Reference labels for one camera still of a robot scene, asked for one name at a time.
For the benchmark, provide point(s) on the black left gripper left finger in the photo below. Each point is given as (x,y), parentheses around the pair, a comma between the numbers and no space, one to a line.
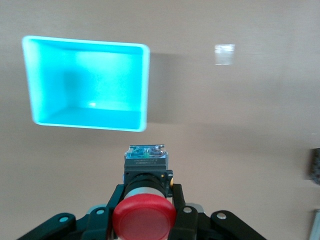
(95,225)

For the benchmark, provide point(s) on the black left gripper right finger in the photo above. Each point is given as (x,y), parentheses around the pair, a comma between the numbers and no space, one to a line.
(200,226)

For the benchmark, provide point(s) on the red mushroom push button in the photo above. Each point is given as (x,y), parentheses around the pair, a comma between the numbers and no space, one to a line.
(146,200)

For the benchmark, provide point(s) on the metal mesh power supply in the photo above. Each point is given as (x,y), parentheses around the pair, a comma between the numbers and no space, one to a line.
(317,225)

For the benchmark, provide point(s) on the dark red cylindrical capacitor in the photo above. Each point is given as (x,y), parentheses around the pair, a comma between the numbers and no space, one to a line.
(313,166)

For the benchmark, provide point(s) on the cyan plastic box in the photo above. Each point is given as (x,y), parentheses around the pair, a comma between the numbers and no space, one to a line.
(92,85)

